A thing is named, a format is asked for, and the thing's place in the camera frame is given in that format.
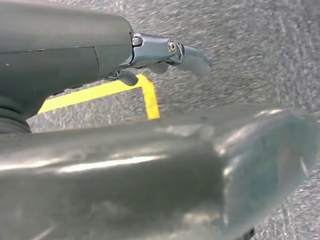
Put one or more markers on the yellow floor tape frame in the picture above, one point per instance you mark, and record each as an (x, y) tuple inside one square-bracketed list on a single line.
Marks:
[(149, 99)]

